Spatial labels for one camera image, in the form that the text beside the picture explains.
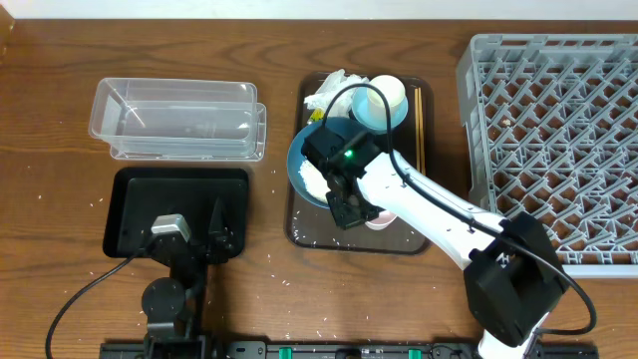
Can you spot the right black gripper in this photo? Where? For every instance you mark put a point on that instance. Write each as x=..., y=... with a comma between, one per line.
x=348, y=214

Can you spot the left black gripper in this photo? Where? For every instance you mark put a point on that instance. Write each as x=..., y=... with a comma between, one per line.
x=197, y=243

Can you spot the light blue bowl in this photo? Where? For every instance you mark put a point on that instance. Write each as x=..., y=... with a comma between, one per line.
x=375, y=120

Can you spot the pink cup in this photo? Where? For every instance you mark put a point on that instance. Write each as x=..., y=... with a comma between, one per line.
x=384, y=219

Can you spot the cream white cup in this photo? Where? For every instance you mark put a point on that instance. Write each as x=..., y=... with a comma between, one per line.
x=392, y=89

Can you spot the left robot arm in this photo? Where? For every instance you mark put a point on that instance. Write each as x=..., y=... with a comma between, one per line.
x=174, y=304

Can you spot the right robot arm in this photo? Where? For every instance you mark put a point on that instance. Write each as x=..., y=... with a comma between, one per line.
x=512, y=275

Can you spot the grey dishwasher rack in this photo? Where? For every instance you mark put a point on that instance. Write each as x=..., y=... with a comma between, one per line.
x=551, y=121

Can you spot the pile of white rice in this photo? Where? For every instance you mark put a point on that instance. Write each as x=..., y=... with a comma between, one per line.
x=313, y=181

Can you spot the dark blue plate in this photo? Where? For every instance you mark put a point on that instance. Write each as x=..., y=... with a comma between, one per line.
x=296, y=164

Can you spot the yellow green wrapper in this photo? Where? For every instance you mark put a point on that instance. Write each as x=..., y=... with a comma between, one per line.
x=316, y=116

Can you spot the crumpled white tissue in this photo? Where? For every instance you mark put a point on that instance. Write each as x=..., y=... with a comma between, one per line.
x=334, y=83

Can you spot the dark brown serving tray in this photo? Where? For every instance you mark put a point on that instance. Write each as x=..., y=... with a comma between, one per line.
x=309, y=226

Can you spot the black plastic bin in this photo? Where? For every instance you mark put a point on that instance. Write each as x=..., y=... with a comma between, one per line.
x=140, y=195

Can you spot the clear plastic bin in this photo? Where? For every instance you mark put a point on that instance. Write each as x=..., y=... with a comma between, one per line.
x=176, y=118

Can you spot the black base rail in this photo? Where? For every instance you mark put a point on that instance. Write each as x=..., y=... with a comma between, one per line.
x=299, y=351

